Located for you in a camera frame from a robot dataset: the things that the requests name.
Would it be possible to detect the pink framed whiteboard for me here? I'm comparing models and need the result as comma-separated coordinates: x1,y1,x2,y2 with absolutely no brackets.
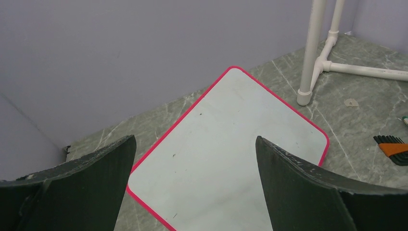
127,66,330,231

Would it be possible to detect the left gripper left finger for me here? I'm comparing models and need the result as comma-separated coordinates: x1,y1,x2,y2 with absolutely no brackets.
0,135,137,231

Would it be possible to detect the white pvc pipe frame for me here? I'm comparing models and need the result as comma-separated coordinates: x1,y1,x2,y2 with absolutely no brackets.
297,0,408,106

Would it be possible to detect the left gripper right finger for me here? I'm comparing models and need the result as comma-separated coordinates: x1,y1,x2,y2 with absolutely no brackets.
255,136,408,231

